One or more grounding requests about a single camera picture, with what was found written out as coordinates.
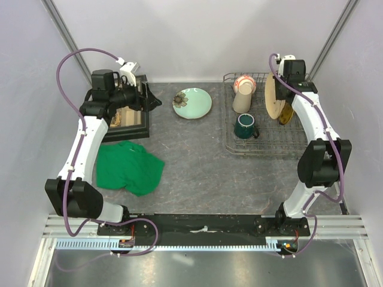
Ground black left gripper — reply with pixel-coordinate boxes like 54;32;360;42
109;77;161;113

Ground cream bird plate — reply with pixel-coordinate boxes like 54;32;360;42
265;72;285;120

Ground mint green flower plate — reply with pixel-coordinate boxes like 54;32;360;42
172;88;212;120

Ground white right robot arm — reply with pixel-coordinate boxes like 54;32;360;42
269;54;352;236

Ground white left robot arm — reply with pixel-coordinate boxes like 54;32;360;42
45;69;162;235

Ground black framed wooden box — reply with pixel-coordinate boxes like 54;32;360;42
102;75;150;143

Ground yellow ceramic plate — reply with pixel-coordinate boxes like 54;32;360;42
278;102;294;126

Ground white red patterned bowl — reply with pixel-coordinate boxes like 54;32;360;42
233;75;257;94

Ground beige tall cup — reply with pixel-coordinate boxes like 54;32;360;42
232;82;253;114

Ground green cloth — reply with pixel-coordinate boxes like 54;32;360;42
96;141;165;197

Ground dark green mug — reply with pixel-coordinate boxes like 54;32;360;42
234;114;260;139

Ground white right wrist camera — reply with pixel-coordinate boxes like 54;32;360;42
275;54;296;77

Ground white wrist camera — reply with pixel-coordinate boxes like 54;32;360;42
275;54;296;77
116;57;140;87

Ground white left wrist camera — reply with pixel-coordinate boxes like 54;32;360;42
116;57;140;87

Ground grey wire dish rack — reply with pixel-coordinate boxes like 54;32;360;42
223;72;308;158

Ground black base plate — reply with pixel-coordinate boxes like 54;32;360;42
97;212;311;246

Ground white slotted cable duct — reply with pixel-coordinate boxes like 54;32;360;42
56;238;286;252

